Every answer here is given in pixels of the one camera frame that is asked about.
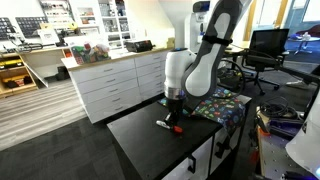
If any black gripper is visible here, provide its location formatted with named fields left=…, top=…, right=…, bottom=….
left=163, top=97, right=186, bottom=130

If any white marker pen orange cap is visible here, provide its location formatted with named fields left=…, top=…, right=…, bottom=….
left=155, top=120, right=185, bottom=135

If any black table with white drawers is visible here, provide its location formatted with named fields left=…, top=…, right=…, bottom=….
left=106, top=93, right=253, bottom=180

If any space print dark cloth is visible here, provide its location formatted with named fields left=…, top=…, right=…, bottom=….
left=158, top=87, right=246, bottom=135

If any long white drawer cabinet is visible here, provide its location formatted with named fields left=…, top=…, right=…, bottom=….
left=60, top=46, right=176, bottom=125

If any black box device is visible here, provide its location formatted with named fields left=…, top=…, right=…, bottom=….
left=124, top=39, right=155, bottom=54

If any black office chair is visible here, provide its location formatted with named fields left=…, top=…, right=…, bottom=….
left=241, top=49, right=292, bottom=97

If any bin of colourful toys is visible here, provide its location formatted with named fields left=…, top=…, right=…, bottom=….
left=70, top=42, right=112, bottom=66

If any metal perforated bench plate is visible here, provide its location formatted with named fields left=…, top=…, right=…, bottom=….
left=256, top=126, right=318, bottom=180

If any white shelf unit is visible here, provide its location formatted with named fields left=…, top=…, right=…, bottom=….
left=68, top=0, right=133, bottom=51

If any black computer monitor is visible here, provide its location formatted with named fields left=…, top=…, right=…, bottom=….
left=249, top=28, right=291, bottom=52

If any white robot housing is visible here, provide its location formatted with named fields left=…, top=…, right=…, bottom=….
left=284, top=99, right=320, bottom=180

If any black metal stand pole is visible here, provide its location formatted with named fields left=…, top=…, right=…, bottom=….
left=276, top=64, right=320, bottom=118

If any white paper sign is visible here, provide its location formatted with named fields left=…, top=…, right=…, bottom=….
left=37, top=29, right=61, bottom=46

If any round blue table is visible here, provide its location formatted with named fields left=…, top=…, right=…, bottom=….
left=287, top=32, right=320, bottom=56

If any wooden workbench with shelves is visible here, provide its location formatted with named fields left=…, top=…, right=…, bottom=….
left=0, top=46, right=73, bottom=100

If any yellow black tool case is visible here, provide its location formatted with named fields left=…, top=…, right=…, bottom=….
left=0, top=58, right=25, bottom=71

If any coil of black cables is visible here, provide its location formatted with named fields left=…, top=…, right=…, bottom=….
left=258, top=96, right=300, bottom=122

